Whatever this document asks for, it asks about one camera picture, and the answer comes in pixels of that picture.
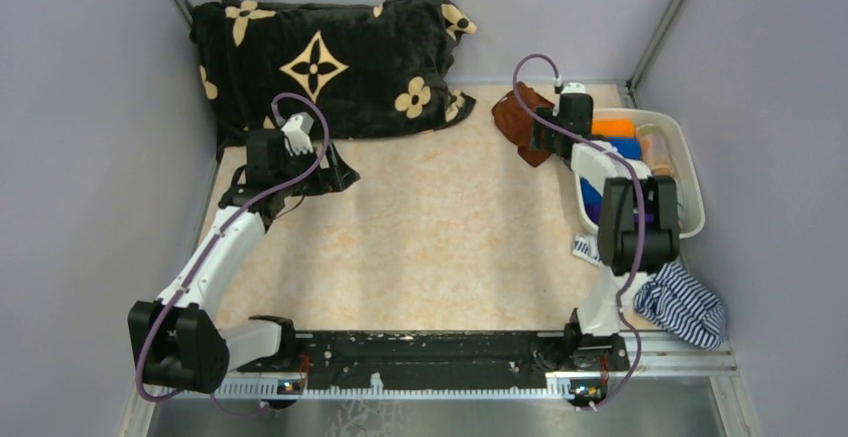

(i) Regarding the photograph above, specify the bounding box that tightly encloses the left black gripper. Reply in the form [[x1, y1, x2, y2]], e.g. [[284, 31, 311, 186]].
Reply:
[[274, 139, 359, 197]]

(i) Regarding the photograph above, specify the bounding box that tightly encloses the brown towel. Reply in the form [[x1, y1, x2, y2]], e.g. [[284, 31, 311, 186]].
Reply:
[[491, 81, 554, 167]]

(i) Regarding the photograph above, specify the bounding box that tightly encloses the orange polka dot towel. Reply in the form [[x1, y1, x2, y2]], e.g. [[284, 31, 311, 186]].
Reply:
[[636, 124, 676, 177]]

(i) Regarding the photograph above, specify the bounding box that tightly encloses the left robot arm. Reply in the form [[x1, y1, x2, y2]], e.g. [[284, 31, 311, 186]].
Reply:
[[127, 130, 360, 399]]

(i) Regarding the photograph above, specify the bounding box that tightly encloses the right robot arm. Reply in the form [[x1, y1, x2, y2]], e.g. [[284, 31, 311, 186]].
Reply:
[[528, 91, 679, 370]]

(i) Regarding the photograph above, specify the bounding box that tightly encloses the orange rolled towel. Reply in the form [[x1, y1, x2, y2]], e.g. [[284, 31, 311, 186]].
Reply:
[[591, 119, 636, 138]]

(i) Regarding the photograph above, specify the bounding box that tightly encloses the blue rolled towel upper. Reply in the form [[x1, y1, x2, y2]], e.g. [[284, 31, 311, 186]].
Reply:
[[606, 137, 642, 161]]

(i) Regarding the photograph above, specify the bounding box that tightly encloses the blue rolled towel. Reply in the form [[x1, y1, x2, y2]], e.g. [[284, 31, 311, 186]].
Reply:
[[580, 178, 603, 207], [606, 137, 642, 161]]

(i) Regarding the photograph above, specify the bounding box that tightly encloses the blue rolled towel lower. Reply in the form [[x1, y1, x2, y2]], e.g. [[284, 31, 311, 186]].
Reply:
[[580, 178, 603, 207]]

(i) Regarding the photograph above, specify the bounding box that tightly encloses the white rolled towel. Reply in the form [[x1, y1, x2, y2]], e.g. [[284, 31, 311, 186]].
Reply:
[[626, 159, 653, 181]]

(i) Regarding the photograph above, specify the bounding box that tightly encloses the purple rolled towel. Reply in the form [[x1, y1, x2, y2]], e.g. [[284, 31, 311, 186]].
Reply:
[[585, 203, 602, 226]]

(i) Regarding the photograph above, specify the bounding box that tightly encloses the black pillow with beige flowers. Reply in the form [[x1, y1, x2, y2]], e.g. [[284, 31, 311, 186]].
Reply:
[[190, 0, 477, 148]]

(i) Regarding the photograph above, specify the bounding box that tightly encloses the white plastic bin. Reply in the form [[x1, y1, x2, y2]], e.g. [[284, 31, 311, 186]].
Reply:
[[593, 108, 706, 239]]

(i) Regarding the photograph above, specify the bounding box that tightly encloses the blue white striped towel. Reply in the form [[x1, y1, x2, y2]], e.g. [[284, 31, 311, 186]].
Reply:
[[573, 234, 727, 350]]

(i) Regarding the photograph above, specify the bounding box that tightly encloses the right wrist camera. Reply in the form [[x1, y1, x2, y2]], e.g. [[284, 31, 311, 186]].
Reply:
[[559, 82, 587, 95]]

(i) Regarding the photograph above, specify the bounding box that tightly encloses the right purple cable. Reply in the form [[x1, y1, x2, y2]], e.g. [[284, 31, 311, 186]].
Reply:
[[511, 53, 647, 413]]

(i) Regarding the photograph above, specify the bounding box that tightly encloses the purple cable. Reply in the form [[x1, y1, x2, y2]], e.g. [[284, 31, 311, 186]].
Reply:
[[511, 53, 647, 413], [134, 92, 331, 420]]

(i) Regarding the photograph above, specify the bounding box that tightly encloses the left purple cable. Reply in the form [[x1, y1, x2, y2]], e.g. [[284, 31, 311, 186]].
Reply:
[[134, 92, 331, 420]]

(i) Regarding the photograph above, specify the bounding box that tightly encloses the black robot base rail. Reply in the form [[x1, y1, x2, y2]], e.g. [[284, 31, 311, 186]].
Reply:
[[241, 327, 631, 407]]

